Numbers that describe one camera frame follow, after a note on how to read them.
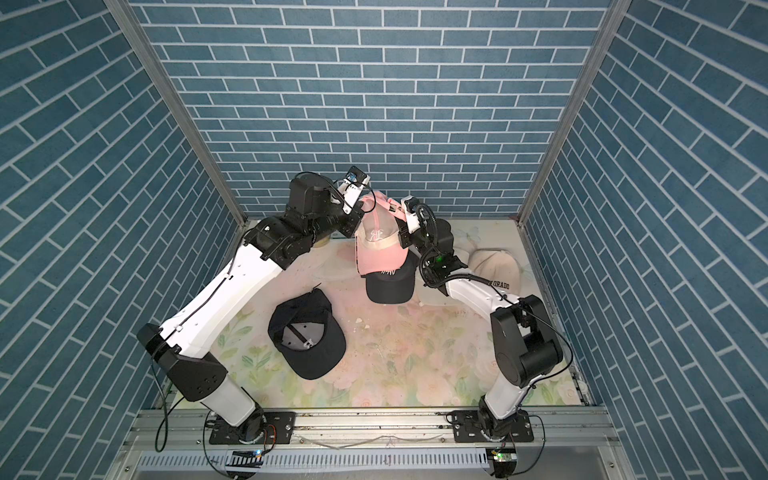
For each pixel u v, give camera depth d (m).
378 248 0.84
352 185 0.57
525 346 0.47
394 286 1.00
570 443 0.74
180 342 0.41
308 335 0.89
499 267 0.96
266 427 0.72
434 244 0.64
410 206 0.71
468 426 0.74
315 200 0.50
